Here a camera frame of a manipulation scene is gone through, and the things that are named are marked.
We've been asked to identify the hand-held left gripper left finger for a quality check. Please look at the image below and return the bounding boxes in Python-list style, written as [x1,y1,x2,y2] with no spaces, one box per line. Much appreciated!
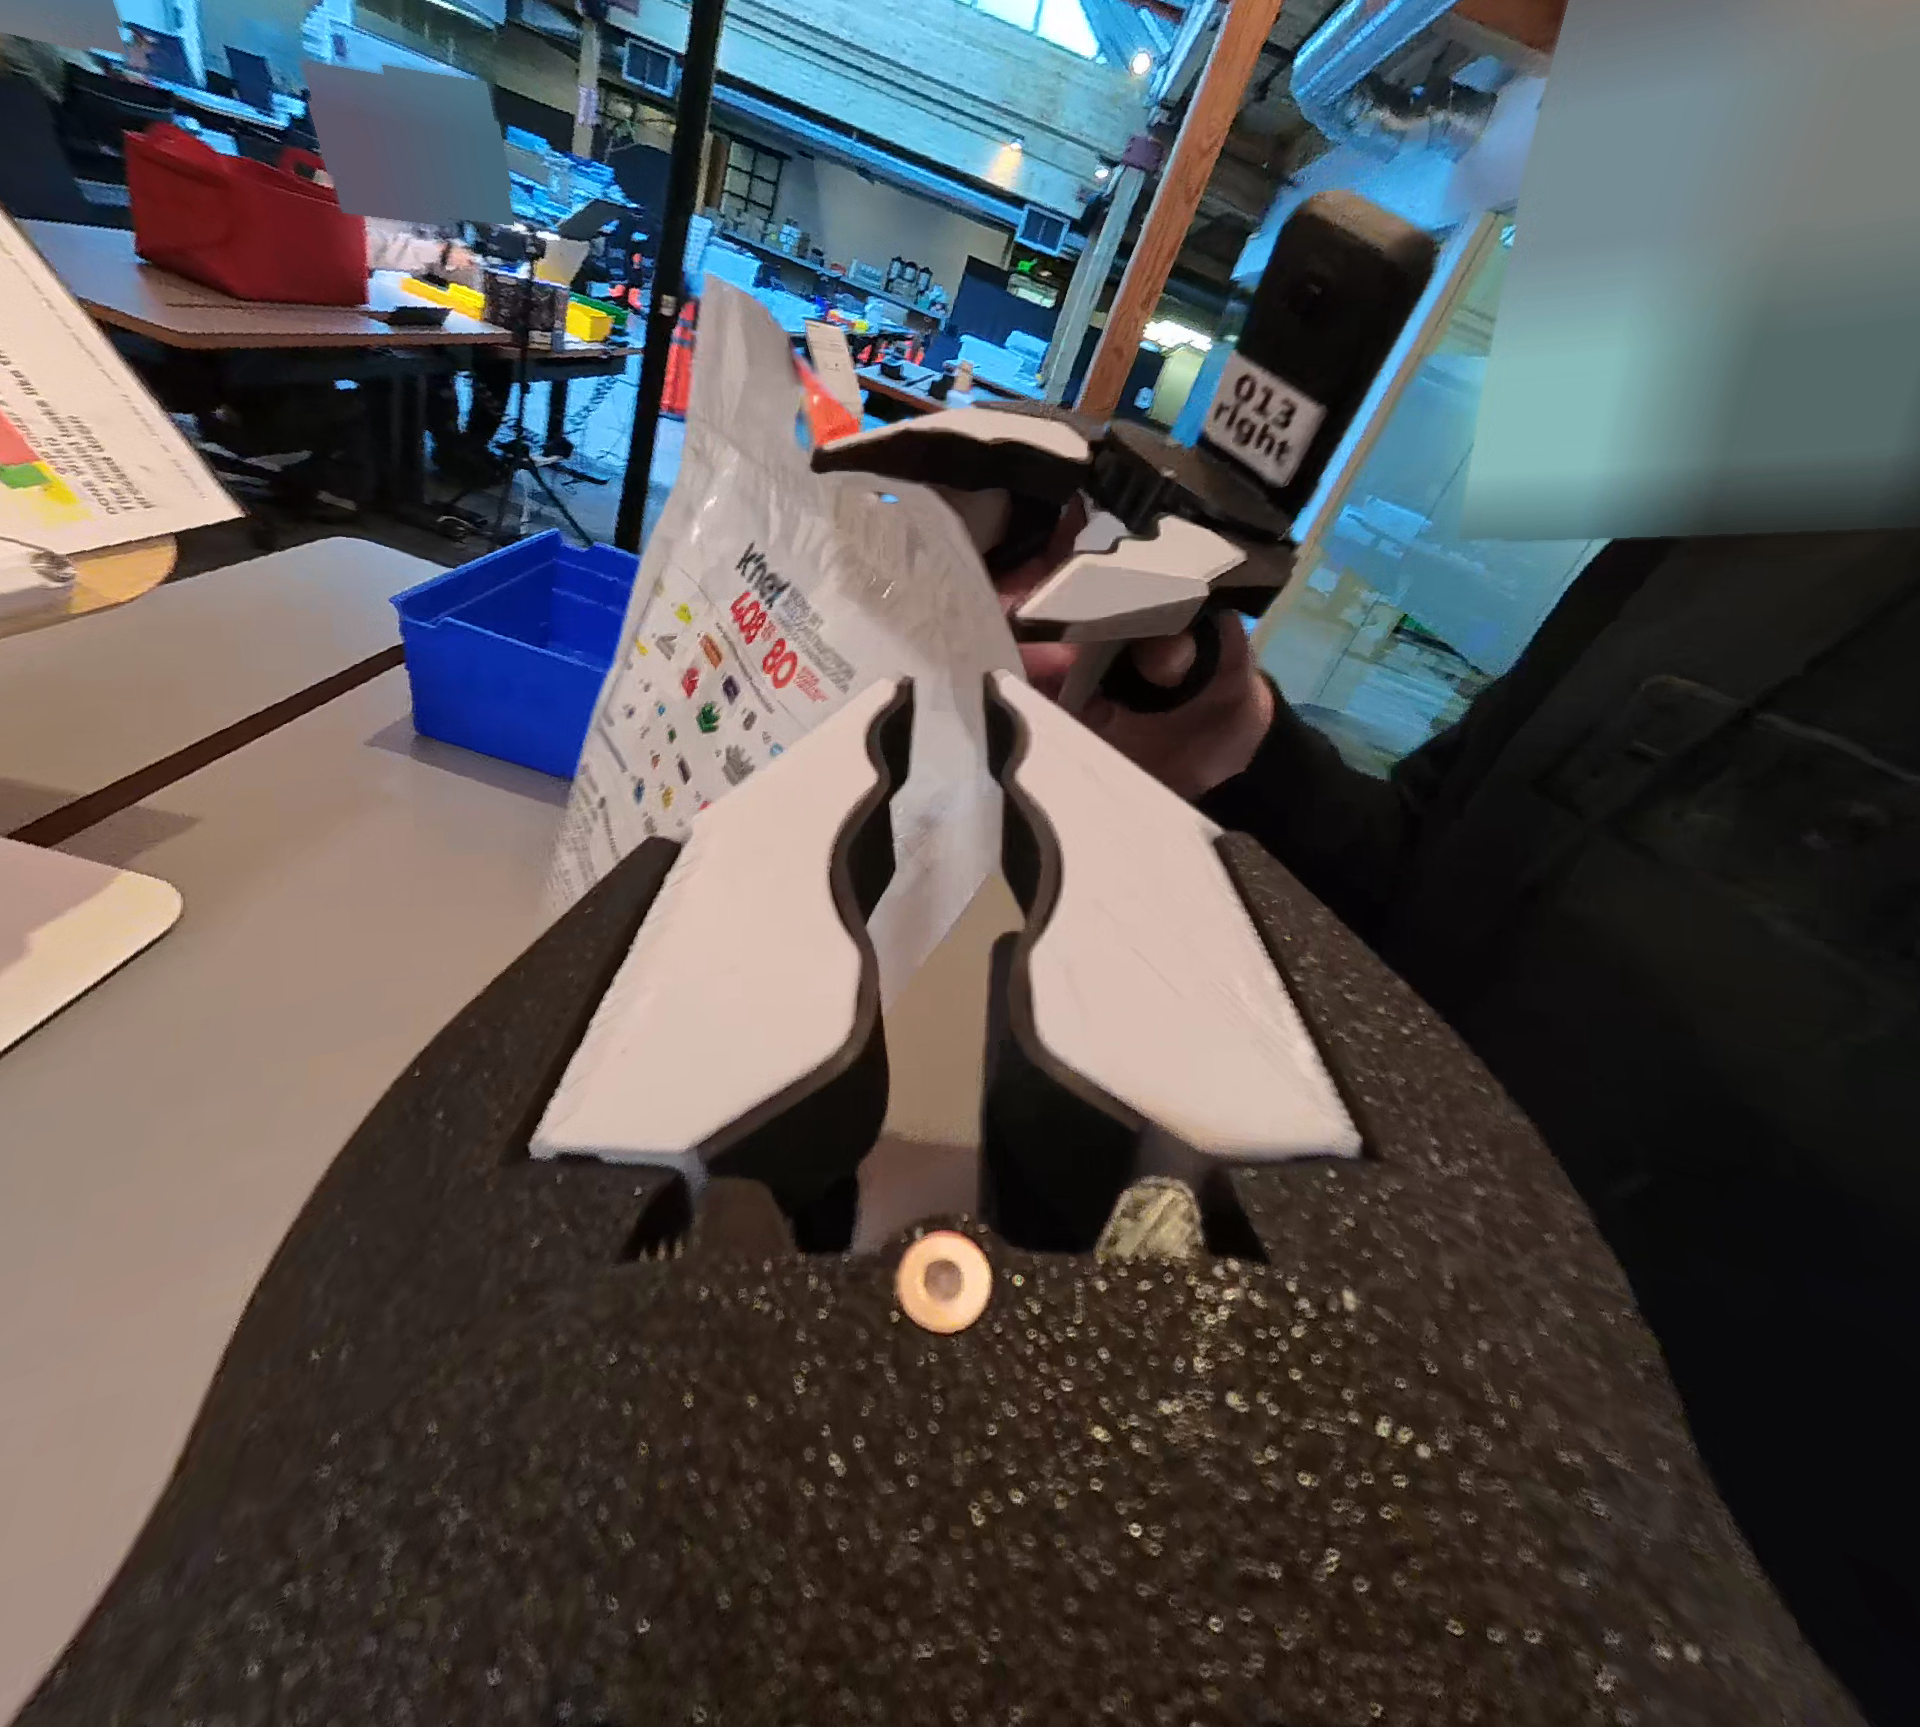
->
[528,677,919,1174]

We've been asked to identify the toy building set bag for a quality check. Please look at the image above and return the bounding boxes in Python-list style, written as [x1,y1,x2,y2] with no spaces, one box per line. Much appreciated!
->
[544,274,1039,971]

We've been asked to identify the blue plastic bin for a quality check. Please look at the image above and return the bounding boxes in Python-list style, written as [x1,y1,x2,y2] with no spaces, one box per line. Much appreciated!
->
[392,531,643,782]

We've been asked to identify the black pole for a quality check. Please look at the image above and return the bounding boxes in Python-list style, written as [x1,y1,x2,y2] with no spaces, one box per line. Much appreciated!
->
[617,0,755,551]

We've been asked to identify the wooden post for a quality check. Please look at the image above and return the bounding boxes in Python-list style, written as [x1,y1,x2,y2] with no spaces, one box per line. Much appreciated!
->
[1071,0,1306,424]

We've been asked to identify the black tripod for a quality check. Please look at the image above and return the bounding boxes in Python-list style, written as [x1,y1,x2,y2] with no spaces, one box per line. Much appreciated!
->
[447,235,605,547]

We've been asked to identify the printed instruction sheet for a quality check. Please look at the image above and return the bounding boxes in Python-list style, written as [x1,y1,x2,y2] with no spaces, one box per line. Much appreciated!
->
[0,209,244,559]

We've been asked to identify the person's right hand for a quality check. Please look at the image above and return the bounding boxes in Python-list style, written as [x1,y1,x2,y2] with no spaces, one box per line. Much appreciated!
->
[996,557,1280,801]

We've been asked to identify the person's black-clothed torso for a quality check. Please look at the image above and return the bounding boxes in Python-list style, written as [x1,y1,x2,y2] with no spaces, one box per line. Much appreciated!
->
[1349,527,1920,1727]

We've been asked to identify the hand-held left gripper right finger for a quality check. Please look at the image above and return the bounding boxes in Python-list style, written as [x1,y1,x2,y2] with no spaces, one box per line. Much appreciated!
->
[978,673,1367,1184]

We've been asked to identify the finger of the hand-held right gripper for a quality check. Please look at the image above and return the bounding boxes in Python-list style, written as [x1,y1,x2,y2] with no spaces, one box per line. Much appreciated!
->
[808,405,1098,545]
[1012,509,1248,643]

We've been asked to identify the brown work table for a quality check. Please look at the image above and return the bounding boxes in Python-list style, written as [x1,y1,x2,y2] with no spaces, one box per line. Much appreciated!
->
[15,219,631,367]

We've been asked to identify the red storage tote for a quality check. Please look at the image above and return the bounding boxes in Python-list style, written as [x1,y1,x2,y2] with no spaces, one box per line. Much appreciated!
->
[124,124,370,304]

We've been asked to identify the person's right forearm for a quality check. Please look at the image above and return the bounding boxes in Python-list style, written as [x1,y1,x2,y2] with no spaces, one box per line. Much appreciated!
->
[1199,685,1517,963]

